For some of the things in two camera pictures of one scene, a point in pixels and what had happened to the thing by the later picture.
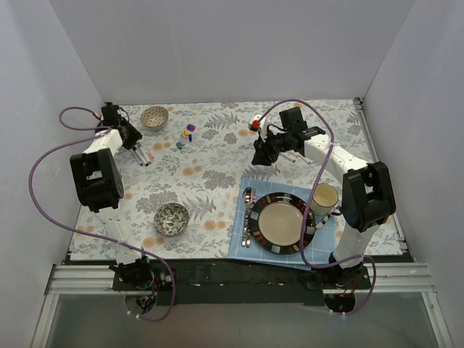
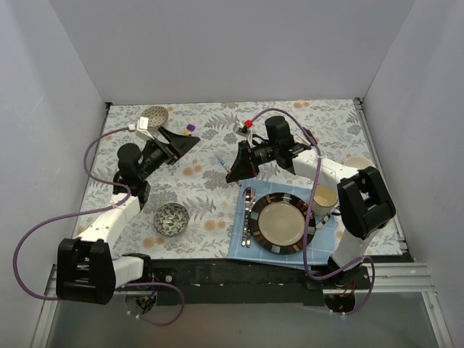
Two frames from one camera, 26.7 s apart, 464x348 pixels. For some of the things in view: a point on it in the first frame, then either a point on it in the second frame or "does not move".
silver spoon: (247, 195) does not move
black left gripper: (131, 137) -> (170, 147)
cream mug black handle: (324, 199) does not move
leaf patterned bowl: (171, 219) does not move
